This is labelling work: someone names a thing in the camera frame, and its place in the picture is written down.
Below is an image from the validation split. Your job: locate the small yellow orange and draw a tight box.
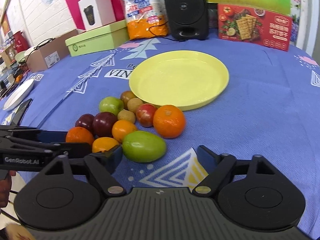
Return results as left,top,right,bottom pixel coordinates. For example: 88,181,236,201
92,137,120,153

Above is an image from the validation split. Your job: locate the dark purple plum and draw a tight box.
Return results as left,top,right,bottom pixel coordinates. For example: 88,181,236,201
75,114,94,133

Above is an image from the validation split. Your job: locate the large green mango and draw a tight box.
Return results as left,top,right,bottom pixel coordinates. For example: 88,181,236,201
122,131,167,163

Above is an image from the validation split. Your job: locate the dark red plum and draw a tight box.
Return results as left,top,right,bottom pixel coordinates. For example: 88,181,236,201
93,112,118,137

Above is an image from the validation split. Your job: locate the tan kiwi-like fruit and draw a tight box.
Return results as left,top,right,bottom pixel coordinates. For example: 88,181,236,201
117,109,136,124

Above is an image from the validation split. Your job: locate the small green apple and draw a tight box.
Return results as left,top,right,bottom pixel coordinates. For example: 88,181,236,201
99,96,124,115

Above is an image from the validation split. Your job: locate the red tomato-like fruit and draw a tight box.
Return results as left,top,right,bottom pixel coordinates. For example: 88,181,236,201
136,103,157,127

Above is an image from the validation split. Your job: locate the tan longan fruit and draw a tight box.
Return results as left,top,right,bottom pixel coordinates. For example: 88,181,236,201
127,98,144,114

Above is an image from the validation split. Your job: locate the large orange tangerine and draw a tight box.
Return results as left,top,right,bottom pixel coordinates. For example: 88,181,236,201
153,105,186,139

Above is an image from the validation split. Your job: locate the brown green round fruit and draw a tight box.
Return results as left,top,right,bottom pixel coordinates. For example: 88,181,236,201
120,90,136,109

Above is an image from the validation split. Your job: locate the person's left hand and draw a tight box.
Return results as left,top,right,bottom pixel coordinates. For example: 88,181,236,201
0,171,16,208

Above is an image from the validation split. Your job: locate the white dish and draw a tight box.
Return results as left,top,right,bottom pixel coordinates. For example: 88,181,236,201
2,79,35,111

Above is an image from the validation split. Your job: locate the blue printed tablecloth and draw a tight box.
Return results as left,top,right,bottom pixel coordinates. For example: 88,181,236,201
0,28,320,239

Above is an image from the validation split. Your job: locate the brown cardboard box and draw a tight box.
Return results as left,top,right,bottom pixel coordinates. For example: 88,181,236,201
25,29,78,73

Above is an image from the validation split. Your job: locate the yellow plastic plate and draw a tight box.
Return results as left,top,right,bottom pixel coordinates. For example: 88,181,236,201
129,50,229,111

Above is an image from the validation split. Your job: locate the red kettle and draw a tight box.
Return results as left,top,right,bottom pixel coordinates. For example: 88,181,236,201
13,31,30,53

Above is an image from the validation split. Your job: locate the green shoe box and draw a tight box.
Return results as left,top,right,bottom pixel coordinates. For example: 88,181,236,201
65,20,129,56

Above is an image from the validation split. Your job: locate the white cup box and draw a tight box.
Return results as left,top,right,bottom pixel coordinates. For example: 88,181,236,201
78,0,116,31

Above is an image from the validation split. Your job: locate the red cracker box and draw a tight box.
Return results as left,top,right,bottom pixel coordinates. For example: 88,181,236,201
217,4,292,51

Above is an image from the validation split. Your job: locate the paper cups package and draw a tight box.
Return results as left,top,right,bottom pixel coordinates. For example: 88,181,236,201
122,0,169,40

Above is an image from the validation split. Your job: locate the black loudspeaker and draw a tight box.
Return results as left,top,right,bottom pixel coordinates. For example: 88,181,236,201
164,0,209,40

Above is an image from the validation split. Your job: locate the black speaker cable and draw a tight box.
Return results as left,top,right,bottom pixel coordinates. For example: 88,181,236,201
147,19,181,42

